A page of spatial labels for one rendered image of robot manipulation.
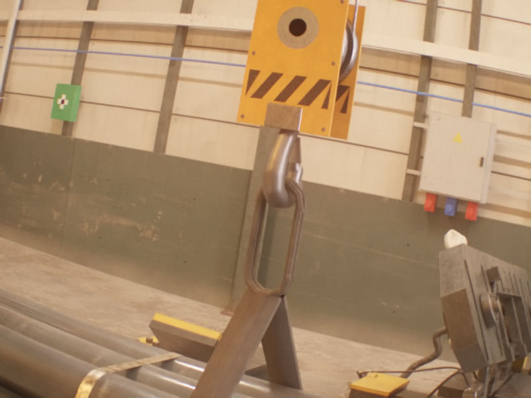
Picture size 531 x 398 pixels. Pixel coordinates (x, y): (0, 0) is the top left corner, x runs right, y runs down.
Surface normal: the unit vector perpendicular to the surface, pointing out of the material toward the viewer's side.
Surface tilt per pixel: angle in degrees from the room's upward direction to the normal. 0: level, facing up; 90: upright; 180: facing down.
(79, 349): 34
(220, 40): 90
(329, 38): 90
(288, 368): 128
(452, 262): 48
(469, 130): 90
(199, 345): 139
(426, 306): 90
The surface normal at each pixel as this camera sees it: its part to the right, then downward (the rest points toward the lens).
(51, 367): -0.23, -0.65
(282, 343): -0.45, 0.60
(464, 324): -0.43, -0.14
